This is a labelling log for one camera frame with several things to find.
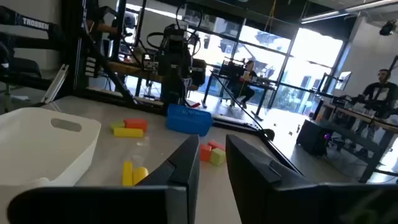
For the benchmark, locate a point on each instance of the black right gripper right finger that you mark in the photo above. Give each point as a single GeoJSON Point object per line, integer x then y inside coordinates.
{"type": "Point", "coordinates": [264, 193]}

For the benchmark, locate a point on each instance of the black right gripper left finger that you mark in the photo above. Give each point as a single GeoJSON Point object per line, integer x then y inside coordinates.
{"type": "Point", "coordinates": [174, 199]}

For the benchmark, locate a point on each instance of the small red cube block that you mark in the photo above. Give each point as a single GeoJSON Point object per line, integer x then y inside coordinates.
{"type": "Point", "coordinates": [205, 153]}

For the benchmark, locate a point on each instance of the small green cube block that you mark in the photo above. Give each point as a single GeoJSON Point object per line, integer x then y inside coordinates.
{"type": "Point", "coordinates": [217, 157]}

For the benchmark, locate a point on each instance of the red rectangular wooden block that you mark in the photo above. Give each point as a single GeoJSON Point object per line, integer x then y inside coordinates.
{"type": "Point", "coordinates": [136, 124]}
{"type": "Point", "coordinates": [216, 145]}

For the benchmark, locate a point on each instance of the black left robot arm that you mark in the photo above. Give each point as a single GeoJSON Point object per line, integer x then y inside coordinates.
{"type": "Point", "coordinates": [174, 62]}

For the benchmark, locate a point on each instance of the thin yellow wooden block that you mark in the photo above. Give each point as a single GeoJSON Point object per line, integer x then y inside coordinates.
{"type": "Point", "coordinates": [127, 173]}

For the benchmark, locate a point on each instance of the black box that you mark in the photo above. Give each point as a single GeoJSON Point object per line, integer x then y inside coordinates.
{"type": "Point", "coordinates": [311, 137]}

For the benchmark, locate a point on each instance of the blue plastic bin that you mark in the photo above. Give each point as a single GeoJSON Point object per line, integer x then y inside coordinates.
{"type": "Point", "coordinates": [189, 121]}

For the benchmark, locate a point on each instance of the yellow rectangular wooden block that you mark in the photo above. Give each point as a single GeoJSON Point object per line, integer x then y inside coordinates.
{"type": "Point", "coordinates": [128, 132]}

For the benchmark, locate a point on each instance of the green wooden block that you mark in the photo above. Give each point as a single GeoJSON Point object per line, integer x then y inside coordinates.
{"type": "Point", "coordinates": [117, 125]}

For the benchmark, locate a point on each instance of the black metal desk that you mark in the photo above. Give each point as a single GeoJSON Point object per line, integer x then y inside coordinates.
{"type": "Point", "coordinates": [267, 86]}

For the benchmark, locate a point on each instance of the person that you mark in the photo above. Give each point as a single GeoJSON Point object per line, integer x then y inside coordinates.
{"type": "Point", "coordinates": [247, 84]}
{"type": "Point", "coordinates": [381, 90]}

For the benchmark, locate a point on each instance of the wooden desk with black legs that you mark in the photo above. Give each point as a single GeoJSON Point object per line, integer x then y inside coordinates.
{"type": "Point", "coordinates": [351, 112]}

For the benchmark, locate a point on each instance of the computer monitor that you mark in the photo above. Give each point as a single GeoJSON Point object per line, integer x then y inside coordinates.
{"type": "Point", "coordinates": [343, 80]}

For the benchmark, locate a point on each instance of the wooden workbench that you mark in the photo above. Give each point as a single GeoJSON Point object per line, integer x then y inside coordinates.
{"type": "Point", "coordinates": [124, 68]}

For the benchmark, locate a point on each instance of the white plastic bin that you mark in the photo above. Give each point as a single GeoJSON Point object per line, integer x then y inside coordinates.
{"type": "Point", "coordinates": [37, 155]}

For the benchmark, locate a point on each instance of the silver aluminium profile bar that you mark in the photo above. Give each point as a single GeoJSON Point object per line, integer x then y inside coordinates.
{"type": "Point", "coordinates": [56, 82]}

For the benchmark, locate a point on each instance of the ceiling light strip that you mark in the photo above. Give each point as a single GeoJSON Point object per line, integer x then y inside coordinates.
{"type": "Point", "coordinates": [326, 16]}

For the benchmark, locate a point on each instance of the black ceiling spotlight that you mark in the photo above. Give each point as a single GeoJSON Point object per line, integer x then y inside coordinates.
{"type": "Point", "coordinates": [387, 28]}

